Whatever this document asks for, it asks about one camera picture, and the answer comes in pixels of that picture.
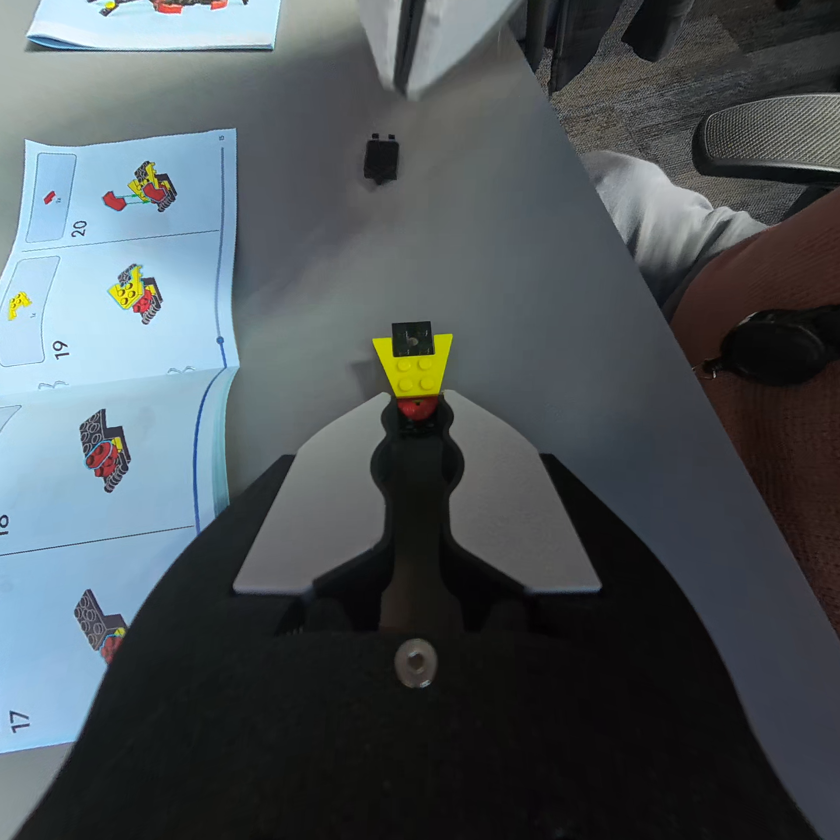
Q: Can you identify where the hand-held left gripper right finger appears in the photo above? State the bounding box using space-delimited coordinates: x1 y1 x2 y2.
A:
420 389 602 624

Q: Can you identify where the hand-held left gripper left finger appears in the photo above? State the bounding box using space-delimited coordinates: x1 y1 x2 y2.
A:
233 391 409 624

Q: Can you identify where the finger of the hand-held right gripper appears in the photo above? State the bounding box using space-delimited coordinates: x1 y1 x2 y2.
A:
357 0 403 93
406 0 509 101

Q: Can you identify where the small black toy brick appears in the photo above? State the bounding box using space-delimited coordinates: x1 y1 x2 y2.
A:
363 133 400 186

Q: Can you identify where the yellow black red brick toy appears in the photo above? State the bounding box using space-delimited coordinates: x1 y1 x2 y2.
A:
372 320 455 434

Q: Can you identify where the grey desk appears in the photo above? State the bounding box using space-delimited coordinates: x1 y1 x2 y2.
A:
0 0 840 840

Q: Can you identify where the dark office chair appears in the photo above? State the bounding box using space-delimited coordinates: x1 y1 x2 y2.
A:
525 0 697 94

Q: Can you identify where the closed blue instruction booklet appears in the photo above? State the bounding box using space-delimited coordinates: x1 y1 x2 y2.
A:
26 0 282 52

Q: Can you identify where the open blue instruction booklet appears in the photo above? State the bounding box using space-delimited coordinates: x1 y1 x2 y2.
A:
0 128 240 756

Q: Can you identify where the person's light grey trouser leg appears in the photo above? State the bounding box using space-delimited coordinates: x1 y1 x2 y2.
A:
581 150 770 322

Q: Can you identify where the black badge reel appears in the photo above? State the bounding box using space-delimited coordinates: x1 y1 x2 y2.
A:
696 308 831 388

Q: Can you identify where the black mesh office chair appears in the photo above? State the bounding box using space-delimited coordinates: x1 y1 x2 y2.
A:
692 92 840 221

